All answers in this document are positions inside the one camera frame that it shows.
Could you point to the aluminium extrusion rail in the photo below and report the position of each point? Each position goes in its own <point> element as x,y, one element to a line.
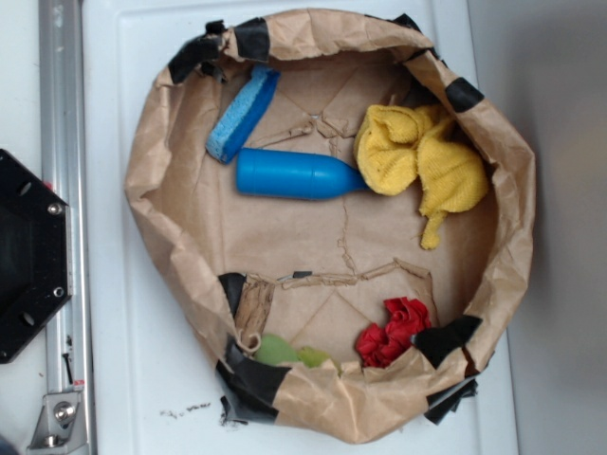
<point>69,362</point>

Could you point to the brown paper bag bin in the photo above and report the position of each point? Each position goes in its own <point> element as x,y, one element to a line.
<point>318,273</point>

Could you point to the yellow cloth towel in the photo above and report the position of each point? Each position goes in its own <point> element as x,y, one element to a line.
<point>396,145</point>

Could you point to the metal corner bracket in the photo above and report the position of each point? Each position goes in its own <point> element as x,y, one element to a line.
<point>60,428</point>

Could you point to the blue plastic bottle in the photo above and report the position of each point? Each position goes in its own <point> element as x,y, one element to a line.
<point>295,175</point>

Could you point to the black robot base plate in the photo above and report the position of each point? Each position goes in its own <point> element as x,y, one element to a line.
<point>34,260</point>

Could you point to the green soft object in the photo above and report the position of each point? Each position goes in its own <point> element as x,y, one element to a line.
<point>276,352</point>

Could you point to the blue sponge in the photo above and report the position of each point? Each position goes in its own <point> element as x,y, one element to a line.
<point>232,130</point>

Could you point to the red crumpled cloth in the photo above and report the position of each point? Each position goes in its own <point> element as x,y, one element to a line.
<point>378,346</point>

